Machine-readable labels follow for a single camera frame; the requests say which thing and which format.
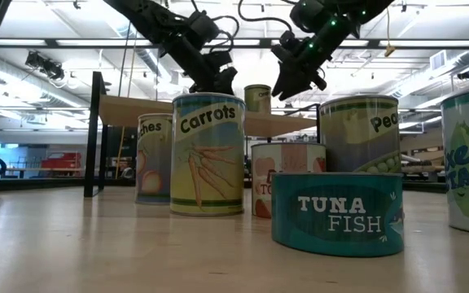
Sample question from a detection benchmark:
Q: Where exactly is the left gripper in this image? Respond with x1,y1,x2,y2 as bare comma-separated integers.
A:
189,50,239,95

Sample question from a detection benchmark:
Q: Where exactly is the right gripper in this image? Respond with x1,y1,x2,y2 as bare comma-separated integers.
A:
272,50,327,101

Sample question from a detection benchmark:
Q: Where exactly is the green oranges can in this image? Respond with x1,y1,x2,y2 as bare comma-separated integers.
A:
243,84,273,115

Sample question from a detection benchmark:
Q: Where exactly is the short tomatoes can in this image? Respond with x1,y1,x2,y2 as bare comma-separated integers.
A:
251,142,327,220

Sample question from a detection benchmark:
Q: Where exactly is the carrots can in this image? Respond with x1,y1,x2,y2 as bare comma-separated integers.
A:
169,93,247,217

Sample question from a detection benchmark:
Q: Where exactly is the peas can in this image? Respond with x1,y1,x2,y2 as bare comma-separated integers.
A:
318,94,402,175

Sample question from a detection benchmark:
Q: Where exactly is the peaches can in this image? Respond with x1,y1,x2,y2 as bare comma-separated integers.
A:
135,112,174,206

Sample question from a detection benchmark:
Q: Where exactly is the teal tuna fish can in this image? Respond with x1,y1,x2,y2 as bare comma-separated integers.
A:
271,172,405,258

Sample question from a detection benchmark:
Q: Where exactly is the white ceiling vent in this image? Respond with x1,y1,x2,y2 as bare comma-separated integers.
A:
429,50,448,71

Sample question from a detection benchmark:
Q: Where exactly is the red tool cart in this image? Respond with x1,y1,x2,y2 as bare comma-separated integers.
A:
41,151,83,178

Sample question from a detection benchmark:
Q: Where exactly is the black shelf side frame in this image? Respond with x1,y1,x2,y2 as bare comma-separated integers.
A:
83,71,110,199
285,103,322,144

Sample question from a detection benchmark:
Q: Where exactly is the black overhead light rail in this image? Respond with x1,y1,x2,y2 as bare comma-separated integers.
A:
0,37,469,50

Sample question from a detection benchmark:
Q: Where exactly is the yellow hanging cord plug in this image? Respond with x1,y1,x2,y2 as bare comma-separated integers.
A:
384,7,397,58

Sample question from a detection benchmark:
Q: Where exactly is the black aluminium table frame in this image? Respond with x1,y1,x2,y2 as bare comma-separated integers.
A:
0,174,447,195

